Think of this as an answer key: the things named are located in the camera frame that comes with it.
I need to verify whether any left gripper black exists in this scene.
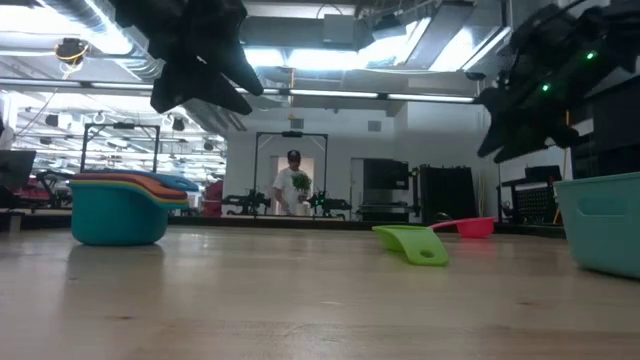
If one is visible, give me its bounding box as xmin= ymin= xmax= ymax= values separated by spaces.
xmin=107 ymin=0 xmax=265 ymax=116

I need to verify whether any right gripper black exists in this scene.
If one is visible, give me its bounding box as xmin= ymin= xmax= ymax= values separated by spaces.
xmin=477 ymin=4 xmax=616 ymax=164

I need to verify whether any red measuring cup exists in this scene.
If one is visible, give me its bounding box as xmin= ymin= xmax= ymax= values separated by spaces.
xmin=429 ymin=215 xmax=498 ymax=240

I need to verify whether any blue measuring cup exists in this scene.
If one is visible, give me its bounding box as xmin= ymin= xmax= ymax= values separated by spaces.
xmin=82 ymin=168 xmax=200 ymax=193

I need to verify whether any orange measuring cup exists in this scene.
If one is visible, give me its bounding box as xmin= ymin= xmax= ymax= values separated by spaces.
xmin=73 ymin=173 xmax=189 ymax=200

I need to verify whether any teal plastic basket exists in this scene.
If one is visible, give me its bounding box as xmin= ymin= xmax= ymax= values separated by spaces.
xmin=553 ymin=171 xmax=640 ymax=280

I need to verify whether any green measuring cup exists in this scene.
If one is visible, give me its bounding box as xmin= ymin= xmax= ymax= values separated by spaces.
xmin=371 ymin=224 xmax=450 ymax=267

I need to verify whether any large teal measuring cup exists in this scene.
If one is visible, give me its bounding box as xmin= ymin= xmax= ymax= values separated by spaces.
xmin=68 ymin=180 xmax=190 ymax=247

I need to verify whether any black perforated rack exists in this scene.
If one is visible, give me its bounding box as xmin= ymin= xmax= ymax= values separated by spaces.
xmin=497 ymin=164 xmax=564 ymax=226

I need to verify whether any black tall cabinet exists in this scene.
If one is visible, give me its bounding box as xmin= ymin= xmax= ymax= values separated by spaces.
xmin=418 ymin=163 xmax=477 ymax=225

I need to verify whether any red chair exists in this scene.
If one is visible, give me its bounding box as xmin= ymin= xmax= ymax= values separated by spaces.
xmin=202 ymin=179 xmax=225 ymax=217

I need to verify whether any long ceiling light bar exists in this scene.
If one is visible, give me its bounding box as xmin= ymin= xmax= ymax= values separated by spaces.
xmin=0 ymin=77 xmax=484 ymax=105

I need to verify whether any person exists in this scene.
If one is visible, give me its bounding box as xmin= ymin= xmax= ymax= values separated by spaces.
xmin=272 ymin=149 xmax=314 ymax=217

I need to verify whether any potted green plant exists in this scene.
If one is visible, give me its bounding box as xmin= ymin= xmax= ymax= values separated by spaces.
xmin=291 ymin=172 xmax=314 ymax=194

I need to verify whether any black monitor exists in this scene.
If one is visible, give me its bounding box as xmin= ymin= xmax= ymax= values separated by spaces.
xmin=363 ymin=158 xmax=410 ymax=191

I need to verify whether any dark angled monitor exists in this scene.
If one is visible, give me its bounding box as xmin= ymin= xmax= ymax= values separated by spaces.
xmin=0 ymin=149 xmax=37 ymax=191

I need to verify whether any black gantry frame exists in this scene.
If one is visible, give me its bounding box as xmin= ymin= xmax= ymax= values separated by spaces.
xmin=79 ymin=123 xmax=161 ymax=175
xmin=253 ymin=130 xmax=330 ymax=220

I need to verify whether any ceiling cable reel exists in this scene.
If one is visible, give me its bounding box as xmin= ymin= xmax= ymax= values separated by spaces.
xmin=54 ymin=37 xmax=91 ymax=66

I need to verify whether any black aluminium table frame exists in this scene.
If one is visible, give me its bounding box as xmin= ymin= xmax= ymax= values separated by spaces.
xmin=0 ymin=208 xmax=566 ymax=239

